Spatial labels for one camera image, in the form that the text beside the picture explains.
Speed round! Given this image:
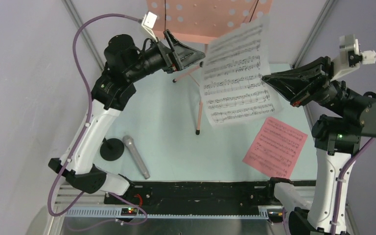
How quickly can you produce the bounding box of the pink music stand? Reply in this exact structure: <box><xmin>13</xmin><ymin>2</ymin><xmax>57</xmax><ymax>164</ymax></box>
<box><xmin>145</xmin><ymin>0</ymin><xmax>273</xmax><ymax>136</ymax></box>

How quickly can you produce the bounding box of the pink paper sheet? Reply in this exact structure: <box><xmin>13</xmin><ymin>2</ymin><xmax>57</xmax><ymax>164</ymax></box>
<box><xmin>242</xmin><ymin>117</ymin><xmax>308</xmax><ymax>179</ymax></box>

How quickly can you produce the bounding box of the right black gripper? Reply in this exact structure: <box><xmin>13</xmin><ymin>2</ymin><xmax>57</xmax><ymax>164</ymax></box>
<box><xmin>262</xmin><ymin>53</ymin><xmax>357</xmax><ymax>115</ymax></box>

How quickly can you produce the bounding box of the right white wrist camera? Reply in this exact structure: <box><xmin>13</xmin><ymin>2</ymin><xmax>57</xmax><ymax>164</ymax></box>
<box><xmin>331</xmin><ymin>34</ymin><xmax>376</xmax><ymax>81</ymax></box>

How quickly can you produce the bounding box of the white sheet music page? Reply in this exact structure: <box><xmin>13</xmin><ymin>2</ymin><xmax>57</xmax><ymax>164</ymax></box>
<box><xmin>199</xmin><ymin>16</ymin><xmax>283</xmax><ymax>126</ymax></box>

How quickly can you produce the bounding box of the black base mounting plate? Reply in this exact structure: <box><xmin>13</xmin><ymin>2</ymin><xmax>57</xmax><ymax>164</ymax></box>
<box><xmin>122</xmin><ymin>181</ymin><xmax>281</xmax><ymax>215</ymax></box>

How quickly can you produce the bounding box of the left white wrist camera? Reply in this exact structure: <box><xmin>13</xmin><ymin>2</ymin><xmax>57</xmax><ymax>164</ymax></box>
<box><xmin>140</xmin><ymin>11</ymin><xmax>158</xmax><ymax>43</ymax></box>

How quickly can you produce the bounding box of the right aluminium frame post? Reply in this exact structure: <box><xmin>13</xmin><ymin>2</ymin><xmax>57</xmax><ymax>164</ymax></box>
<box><xmin>291</xmin><ymin>0</ymin><xmax>338</xmax><ymax>69</ymax></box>

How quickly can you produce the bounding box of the white slotted cable duct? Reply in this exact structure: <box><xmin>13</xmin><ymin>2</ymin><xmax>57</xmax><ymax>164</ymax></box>
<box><xmin>65</xmin><ymin>207</ymin><xmax>269</xmax><ymax>219</ymax></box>

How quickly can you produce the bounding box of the left aluminium frame post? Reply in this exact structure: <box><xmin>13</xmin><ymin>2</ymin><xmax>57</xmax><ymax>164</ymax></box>
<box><xmin>61</xmin><ymin>0</ymin><xmax>104</xmax><ymax>71</ymax></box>

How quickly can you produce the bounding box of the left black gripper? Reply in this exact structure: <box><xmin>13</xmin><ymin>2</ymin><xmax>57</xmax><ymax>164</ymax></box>
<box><xmin>124</xmin><ymin>29</ymin><xmax>204</xmax><ymax>83</ymax></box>

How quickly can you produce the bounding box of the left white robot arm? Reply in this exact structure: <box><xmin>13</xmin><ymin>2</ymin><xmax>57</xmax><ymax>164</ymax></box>
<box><xmin>48</xmin><ymin>30</ymin><xmax>205</xmax><ymax>204</ymax></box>

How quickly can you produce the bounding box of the grey metal microphone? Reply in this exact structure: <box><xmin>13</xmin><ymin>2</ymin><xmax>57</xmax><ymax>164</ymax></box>
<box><xmin>122</xmin><ymin>135</ymin><xmax>150</xmax><ymax>179</ymax></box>

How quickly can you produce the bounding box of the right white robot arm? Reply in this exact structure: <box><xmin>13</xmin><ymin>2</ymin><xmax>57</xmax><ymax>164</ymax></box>
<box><xmin>262</xmin><ymin>55</ymin><xmax>376</xmax><ymax>235</ymax></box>

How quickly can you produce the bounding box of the aluminium frame post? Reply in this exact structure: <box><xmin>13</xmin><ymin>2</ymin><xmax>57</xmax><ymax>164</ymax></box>
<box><xmin>291</xmin><ymin>0</ymin><xmax>338</xmax><ymax>69</ymax></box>
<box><xmin>61</xmin><ymin>0</ymin><xmax>104</xmax><ymax>71</ymax></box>

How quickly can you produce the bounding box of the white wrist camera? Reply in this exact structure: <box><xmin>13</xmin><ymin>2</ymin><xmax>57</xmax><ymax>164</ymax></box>
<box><xmin>140</xmin><ymin>11</ymin><xmax>158</xmax><ymax>43</ymax></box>
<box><xmin>331</xmin><ymin>34</ymin><xmax>376</xmax><ymax>81</ymax></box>

